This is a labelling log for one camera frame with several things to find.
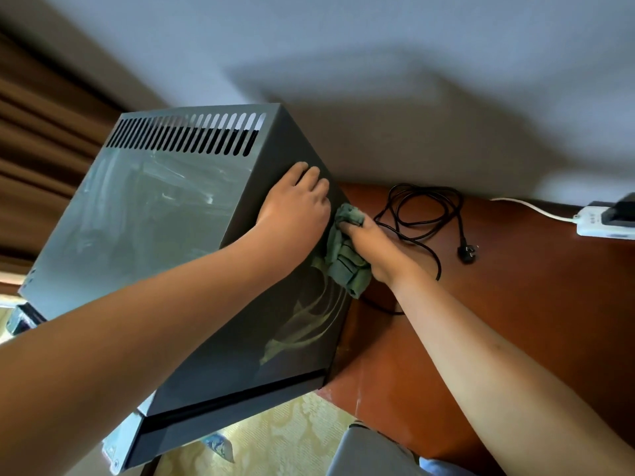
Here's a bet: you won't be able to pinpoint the person's right hand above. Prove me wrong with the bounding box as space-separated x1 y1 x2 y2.
337 215 415 288

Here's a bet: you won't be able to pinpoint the person's left hand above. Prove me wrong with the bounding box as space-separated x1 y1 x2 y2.
243 161 332 273

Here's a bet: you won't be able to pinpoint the green blue cleaning cloth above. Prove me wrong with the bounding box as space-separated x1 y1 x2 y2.
311 202 373 300

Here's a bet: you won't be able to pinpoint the grey mini fridge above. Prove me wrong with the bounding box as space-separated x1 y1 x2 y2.
5 102 354 475

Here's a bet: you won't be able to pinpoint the person's right forearm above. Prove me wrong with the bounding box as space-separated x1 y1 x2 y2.
392 264 635 476

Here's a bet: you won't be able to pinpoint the person's left forearm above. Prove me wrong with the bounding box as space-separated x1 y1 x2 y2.
0 237 288 476

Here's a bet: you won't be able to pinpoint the person's grey shirt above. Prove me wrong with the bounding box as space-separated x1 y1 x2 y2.
326 423 423 476

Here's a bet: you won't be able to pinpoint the person's legs in blue jeans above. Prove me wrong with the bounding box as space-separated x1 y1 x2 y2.
419 456 477 476

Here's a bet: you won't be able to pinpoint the black power adapter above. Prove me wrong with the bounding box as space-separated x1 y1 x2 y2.
600 192 635 229

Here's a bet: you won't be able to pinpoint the brown curtain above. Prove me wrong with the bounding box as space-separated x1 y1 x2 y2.
0 29 125 298

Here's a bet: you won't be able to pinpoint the black power cable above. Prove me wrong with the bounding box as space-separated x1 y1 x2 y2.
359 182 478 317

